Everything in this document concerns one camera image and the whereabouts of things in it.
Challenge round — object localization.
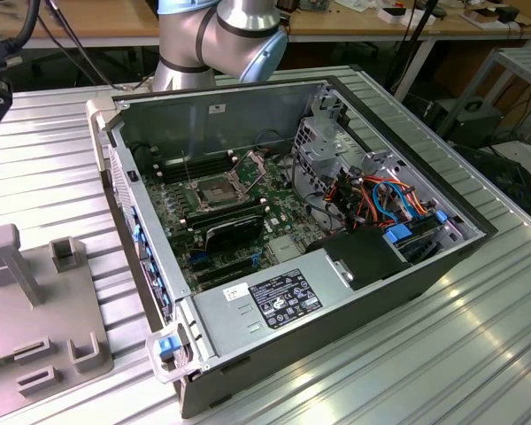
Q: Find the thick black cable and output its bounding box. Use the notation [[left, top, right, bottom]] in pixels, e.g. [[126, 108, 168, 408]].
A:
[[0, 0, 43, 52]]

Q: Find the silver drive cage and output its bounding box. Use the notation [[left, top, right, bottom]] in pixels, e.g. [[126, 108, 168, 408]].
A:
[[291, 115, 368, 222]]

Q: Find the white box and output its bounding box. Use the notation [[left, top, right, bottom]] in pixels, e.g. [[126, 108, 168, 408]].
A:
[[377, 6, 437, 27]]

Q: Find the blue case latch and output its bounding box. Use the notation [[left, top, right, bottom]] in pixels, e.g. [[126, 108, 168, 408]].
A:
[[157, 336, 179, 363]]

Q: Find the CPU socket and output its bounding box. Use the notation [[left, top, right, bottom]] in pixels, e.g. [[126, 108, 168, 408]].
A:
[[186, 174, 249, 213]]

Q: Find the black graphics card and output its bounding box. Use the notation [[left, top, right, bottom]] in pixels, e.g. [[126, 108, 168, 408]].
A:
[[203, 214, 266, 254]]

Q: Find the dark glass panel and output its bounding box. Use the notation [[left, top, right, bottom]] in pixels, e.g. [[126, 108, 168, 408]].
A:
[[450, 143, 531, 218]]

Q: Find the black plastic shroud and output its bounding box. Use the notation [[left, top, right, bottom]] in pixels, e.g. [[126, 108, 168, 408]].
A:
[[304, 229, 413, 292]]

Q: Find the blue data cable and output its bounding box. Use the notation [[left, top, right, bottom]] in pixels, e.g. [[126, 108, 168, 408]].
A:
[[371, 176, 431, 220]]

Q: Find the green motherboard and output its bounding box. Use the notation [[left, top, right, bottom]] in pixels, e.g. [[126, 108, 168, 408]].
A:
[[139, 148, 333, 294]]

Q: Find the grey parts rack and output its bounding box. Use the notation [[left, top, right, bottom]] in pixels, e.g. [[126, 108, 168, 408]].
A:
[[0, 223, 115, 402]]

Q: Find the black box with handle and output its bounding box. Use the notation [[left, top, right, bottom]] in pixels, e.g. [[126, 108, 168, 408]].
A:
[[424, 99, 504, 148]]

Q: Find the long wooden desk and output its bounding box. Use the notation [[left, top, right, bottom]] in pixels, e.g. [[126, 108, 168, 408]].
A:
[[0, 0, 531, 103]]

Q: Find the open black PC case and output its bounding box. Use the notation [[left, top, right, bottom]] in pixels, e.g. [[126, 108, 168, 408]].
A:
[[84, 74, 499, 420]]

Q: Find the black RAM slot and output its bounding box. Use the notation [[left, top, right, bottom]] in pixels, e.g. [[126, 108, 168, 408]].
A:
[[157, 159, 239, 177], [188, 204, 272, 230], [184, 197, 267, 222], [153, 154, 236, 172], [157, 150, 234, 166], [158, 166, 236, 184]]

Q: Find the grey power supply unit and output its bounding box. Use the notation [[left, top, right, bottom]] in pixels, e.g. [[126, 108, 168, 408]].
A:
[[190, 247, 354, 360]]

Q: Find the blue expansion slot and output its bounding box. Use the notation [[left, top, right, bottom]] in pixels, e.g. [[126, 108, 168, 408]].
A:
[[189, 247, 260, 267]]

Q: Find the metal slat shelf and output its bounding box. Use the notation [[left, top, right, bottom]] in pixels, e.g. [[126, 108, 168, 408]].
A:
[[437, 46, 531, 139]]

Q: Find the metal socket cover frame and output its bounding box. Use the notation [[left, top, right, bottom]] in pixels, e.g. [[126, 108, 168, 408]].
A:
[[231, 149, 272, 188]]

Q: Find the silver chipset heatsink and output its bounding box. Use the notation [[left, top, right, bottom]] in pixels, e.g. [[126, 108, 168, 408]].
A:
[[267, 236, 305, 263]]

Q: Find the black expansion slot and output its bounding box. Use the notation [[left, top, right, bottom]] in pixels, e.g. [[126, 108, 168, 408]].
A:
[[189, 255, 254, 277]]

